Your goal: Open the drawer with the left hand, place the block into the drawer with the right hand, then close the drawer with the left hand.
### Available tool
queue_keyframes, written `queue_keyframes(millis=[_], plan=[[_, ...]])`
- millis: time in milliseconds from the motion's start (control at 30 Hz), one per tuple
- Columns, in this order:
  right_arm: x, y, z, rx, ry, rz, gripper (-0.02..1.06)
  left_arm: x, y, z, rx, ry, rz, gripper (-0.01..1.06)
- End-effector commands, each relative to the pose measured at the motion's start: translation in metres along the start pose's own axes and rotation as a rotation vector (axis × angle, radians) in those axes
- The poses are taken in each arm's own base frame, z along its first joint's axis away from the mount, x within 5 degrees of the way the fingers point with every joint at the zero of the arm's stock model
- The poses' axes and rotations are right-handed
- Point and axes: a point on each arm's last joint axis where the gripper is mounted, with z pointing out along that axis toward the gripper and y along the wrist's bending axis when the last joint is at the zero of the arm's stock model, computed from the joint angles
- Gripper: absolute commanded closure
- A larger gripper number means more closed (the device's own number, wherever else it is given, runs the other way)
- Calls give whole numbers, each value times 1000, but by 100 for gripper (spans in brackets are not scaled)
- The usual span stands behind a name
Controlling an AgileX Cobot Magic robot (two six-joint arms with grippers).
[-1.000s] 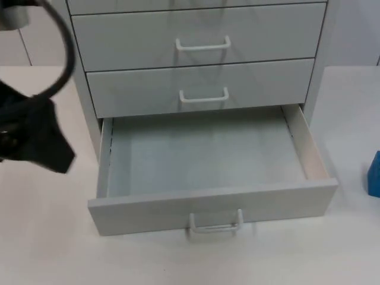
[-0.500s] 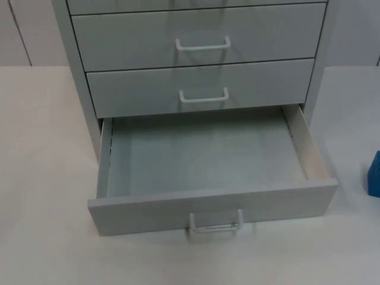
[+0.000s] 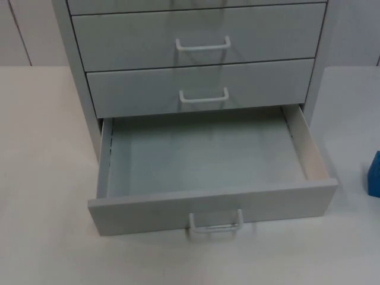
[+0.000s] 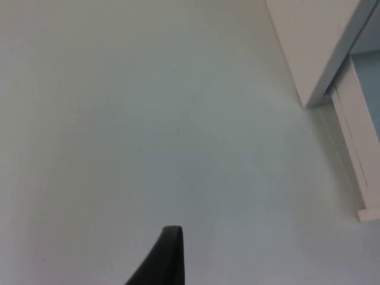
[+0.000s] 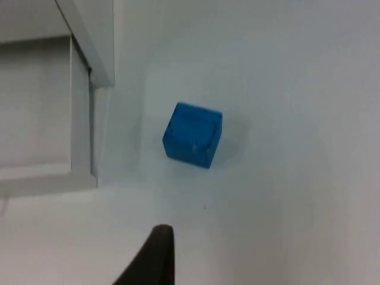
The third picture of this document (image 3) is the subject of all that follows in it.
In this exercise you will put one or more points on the grey drawer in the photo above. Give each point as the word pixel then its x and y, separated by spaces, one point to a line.
pixel 207 166

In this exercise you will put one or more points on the blue block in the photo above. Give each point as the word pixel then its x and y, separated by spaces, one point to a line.
pixel 374 178

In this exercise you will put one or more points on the grey chest of drawers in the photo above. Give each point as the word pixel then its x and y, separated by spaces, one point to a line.
pixel 196 35

